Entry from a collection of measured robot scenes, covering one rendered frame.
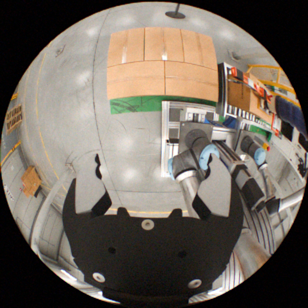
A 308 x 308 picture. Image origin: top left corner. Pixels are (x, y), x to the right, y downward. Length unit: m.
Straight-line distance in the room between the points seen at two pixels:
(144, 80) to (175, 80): 0.30
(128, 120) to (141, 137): 0.36
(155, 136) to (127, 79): 1.05
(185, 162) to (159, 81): 0.84
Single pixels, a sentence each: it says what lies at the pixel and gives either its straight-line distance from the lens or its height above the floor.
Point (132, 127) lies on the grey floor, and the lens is 1.74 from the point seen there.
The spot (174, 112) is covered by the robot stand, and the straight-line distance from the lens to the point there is 1.45.
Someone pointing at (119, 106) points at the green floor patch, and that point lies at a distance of 1.73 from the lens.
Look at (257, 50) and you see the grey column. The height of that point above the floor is 0.79.
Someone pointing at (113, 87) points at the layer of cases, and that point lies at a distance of 1.18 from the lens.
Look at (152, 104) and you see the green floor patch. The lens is 1.63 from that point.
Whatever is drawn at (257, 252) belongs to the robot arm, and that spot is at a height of 1.71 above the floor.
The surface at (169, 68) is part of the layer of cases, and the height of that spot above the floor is 0.54.
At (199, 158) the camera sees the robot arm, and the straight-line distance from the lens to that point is 0.49.
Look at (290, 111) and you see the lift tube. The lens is 1.07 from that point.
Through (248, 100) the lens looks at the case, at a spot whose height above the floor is 0.93.
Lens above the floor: 1.63
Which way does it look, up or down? 58 degrees down
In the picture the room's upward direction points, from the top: 178 degrees counter-clockwise
